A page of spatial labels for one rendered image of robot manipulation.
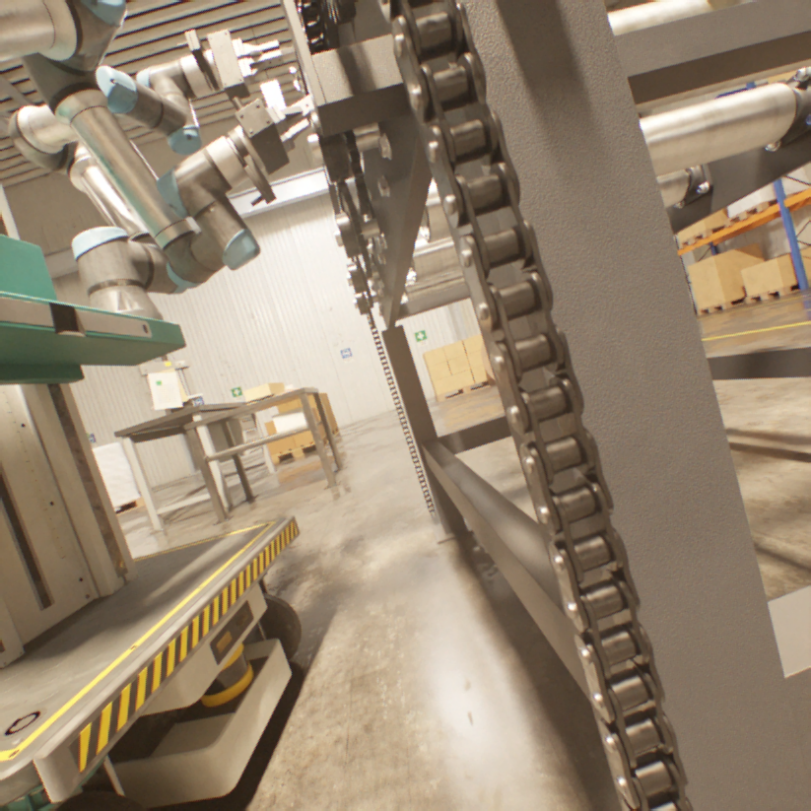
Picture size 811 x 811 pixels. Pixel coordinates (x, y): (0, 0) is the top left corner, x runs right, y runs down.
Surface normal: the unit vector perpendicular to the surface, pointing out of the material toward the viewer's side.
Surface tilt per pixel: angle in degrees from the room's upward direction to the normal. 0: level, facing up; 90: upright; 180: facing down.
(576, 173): 90
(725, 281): 90
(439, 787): 0
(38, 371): 90
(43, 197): 90
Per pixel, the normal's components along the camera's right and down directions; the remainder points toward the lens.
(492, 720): -0.30, -0.95
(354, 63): 0.06, 0.04
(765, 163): -0.95, 0.31
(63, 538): 0.95, -0.29
